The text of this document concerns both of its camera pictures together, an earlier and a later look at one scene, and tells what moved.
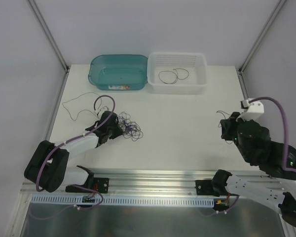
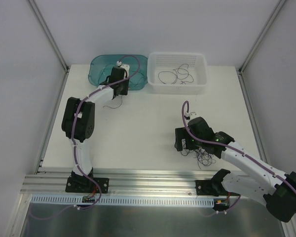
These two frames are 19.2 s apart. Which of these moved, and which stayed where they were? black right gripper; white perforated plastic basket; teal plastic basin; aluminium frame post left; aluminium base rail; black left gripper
Moved: black left gripper; black right gripper
Stayed: teal plastic basin; aluminium frame post left; aluminium base rail; white perforated plastic basket
